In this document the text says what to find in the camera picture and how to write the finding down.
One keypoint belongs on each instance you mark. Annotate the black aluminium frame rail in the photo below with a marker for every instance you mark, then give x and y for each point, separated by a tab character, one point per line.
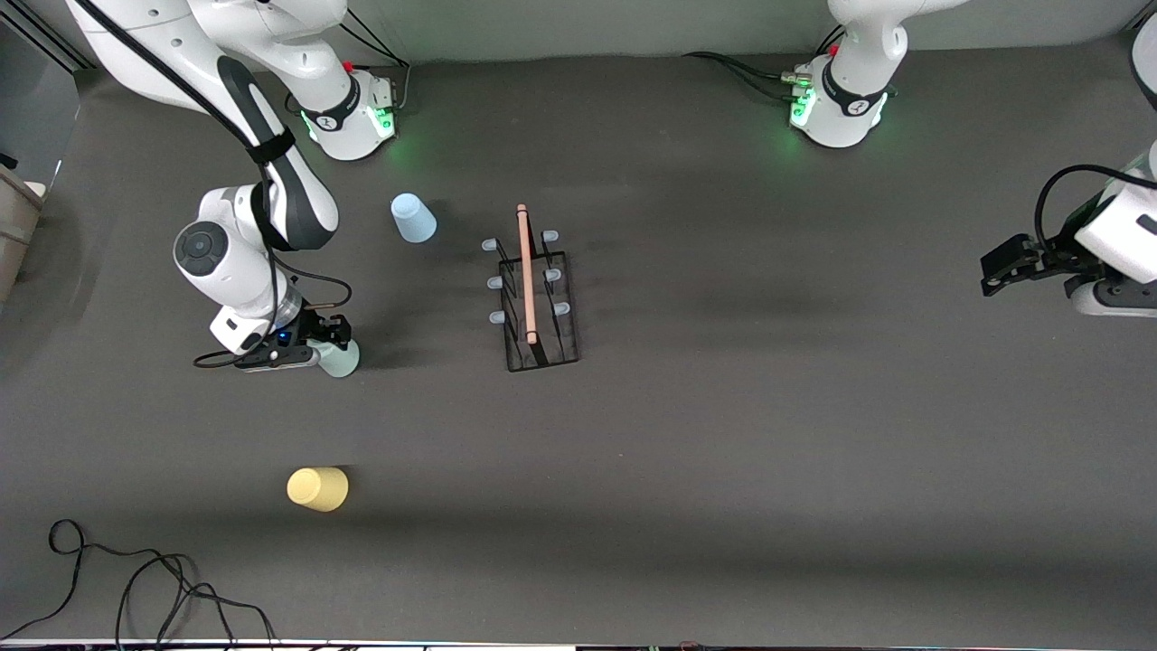
54	45

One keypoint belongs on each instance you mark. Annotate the yellow plastic cup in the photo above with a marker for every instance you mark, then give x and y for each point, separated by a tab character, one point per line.
316	488

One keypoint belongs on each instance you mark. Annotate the pale green plastic cup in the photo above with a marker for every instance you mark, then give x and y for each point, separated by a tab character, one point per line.
342	362

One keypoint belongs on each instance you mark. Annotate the light blue plastic cup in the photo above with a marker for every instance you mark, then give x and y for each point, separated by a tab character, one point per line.
413	219

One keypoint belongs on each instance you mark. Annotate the brown cardboard box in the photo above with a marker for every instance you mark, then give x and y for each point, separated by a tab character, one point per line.
14	235

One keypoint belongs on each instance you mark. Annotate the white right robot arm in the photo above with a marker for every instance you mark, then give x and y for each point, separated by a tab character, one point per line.
226	54

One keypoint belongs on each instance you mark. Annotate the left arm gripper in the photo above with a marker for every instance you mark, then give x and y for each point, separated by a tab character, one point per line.
1054	257

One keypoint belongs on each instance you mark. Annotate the dark grey table mat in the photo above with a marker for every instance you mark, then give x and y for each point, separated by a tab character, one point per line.
633	542

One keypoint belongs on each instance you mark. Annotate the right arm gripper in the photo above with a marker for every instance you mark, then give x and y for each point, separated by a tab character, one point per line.
318	325

